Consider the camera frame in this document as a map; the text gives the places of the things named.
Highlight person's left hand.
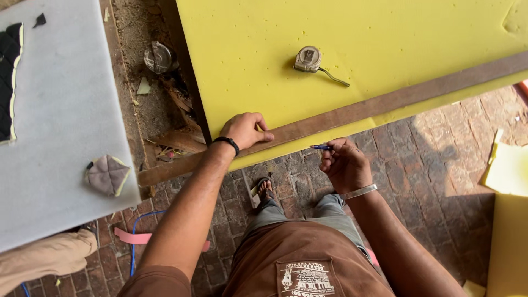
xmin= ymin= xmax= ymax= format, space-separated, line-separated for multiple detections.
xmin=220 ymin=112 xmax=275 ymax=152

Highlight person's right hand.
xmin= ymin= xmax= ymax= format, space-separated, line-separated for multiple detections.
xmin=319 ymin=137 xmax=374 ymax=195

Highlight long wooden straightedge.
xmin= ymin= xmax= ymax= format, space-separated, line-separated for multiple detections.
xmin=137 ymin=51 xmax=528 ymax=187

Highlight black wristband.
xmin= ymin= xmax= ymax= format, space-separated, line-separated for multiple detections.
xmin=212 ymin=136 xmax=241 ymax=158

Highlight person's grey trousers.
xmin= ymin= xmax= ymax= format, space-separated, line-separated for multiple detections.
xmin=243 ymin=193 xmax=373 ymax=262

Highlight heap of wood scraps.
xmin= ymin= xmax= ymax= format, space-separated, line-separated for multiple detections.
xmin=145 ymin=78 xmax=207 ymax=164

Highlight person's sandalled foot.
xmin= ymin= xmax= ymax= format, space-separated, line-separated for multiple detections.
xmin=256 ymin=177 xmax=276 ymax=205

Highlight large yellow foam sheet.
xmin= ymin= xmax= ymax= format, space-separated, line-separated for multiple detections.
xmin=176 ymin=0 xmax=528 ymax=172

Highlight grey tape measure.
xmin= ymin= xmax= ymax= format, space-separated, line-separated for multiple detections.
xmin=293 ymin=45 xmax=351 ymax=88

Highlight person's brown shirt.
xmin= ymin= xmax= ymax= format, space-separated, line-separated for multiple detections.
xmin=117 ymin=220 xmax=397 ymax=297

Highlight round metal tin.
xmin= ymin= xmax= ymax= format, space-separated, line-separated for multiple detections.
xmin=143 ymin=41 xmax=180 ymax=75

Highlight small grey quilted fabric piece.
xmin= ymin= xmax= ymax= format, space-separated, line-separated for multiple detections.
xmin=84 ymin=154 xmax=133 ymax=198

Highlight pink strip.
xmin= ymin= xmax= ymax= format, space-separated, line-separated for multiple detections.
xmin=113 ymin=227 xmax=211 ymax=252

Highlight yellow foam block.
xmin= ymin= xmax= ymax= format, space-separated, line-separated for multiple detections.
xmin=480 ymin=128 xmax=528 ymax=297

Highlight small yellow foam offcut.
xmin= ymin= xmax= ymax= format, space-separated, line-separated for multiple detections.
xmin=461 ymin=280 xmax=488 ymax=297

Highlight grey foam sheet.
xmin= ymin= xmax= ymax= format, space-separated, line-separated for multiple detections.
xmin=0 ymin=0 xmax=142 ymax=253

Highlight black quilted fabric piece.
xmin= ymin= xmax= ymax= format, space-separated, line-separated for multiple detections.
xmin=0 ymin=22 xmax=24 ymax=144

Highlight silver bracelet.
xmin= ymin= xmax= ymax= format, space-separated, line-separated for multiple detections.
xmin=339 ymin=183 xmax=378 ymax=201

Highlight blue cable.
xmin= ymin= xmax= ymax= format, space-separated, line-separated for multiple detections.
xmin=130 ymin=210 xmax=167 ymax=277

